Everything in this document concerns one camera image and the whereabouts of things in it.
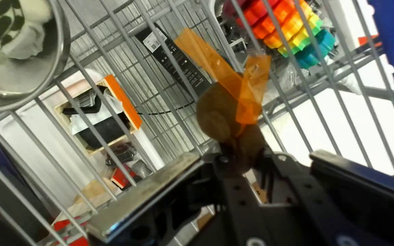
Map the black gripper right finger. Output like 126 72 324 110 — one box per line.
271 150 394 246

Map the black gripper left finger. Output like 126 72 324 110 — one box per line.
87 153 228 246

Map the tan plush toy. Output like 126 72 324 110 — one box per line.
196 83 267 173

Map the rainbow stacking toy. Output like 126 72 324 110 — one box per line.
222 0 336 68

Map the black and white spotted plush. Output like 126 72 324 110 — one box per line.
0 0 53 63

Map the orange transparent plastic piece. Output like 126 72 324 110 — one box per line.
174 28 271 124

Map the silver metal bowl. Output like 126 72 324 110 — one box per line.
0 0 70 112

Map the silver wire rack shelf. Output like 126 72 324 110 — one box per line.
0 0 394 246

